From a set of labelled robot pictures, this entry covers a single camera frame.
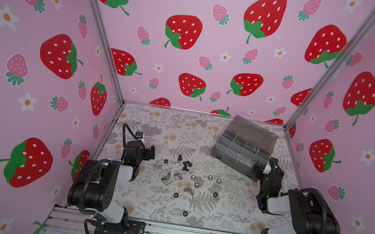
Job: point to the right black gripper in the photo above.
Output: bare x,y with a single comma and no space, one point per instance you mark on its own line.
272,176

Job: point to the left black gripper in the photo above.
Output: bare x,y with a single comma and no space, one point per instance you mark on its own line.
146,156

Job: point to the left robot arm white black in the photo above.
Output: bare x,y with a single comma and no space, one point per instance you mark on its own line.
92,191

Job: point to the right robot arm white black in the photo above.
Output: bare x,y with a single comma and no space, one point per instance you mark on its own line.
307,208

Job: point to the silver screw pair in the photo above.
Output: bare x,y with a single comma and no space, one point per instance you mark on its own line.
161,167

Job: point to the silver wing nut left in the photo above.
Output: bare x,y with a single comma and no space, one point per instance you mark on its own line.
166,177

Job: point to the grey plastic compartment box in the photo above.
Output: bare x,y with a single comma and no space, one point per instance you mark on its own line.
245,147

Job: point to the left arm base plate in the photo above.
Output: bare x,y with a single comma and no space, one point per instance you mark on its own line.
128,227

